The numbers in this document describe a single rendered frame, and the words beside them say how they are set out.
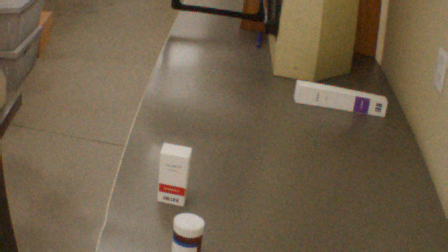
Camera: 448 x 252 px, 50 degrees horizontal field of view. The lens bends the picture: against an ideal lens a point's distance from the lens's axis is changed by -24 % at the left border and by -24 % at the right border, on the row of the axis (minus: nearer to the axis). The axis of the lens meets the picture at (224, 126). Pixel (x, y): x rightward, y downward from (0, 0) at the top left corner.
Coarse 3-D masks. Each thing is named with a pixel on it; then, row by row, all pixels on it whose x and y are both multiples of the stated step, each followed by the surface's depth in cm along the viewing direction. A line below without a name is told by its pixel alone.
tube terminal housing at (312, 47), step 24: (288, 0) 147; (312, 0) 147; (336, 0) 150; (288, 24) 150; (312, 24) 150; (336, 24) 155; (288, 48) 154; (312, 48) 153; (336, 48) 160; (288, 72) 157; (312, 72) 156; (336, 72) 164
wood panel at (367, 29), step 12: (360, 0) 182; (372, 0) 181; (360, 12) 184; (372, 12) 183; (240, 24) 190; (252, 24) 189; (360, 24) 186; (372, 24) 186; (360, 36) 188; (372, 36) 188; (360, 48) 190; (372, 48) 190
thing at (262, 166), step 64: (192, 64) 156; (256, 64) 162; (192, 128) 126; (256, 128) 130; (320, 128) 134; (384, 128) 139; (128, 192) 101; (192, 192) 105; (256, 192) 108; (320, 192) 110; (384, 192) 111
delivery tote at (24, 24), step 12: (0, 0) 320; (12, 0) 319; (24, 0) 318; (36, 0) 337; (0, 12) 303; (12, 12) 303; (24, 12) 317; (36, 12) 348; (0, 24) 309; (12, 24) 309; (24, 24) 326; (36, 24) 358; (0, 36) 314; (12, 36) 314; (24, 36) 336; (0, 48) 319; (12, 48) 319
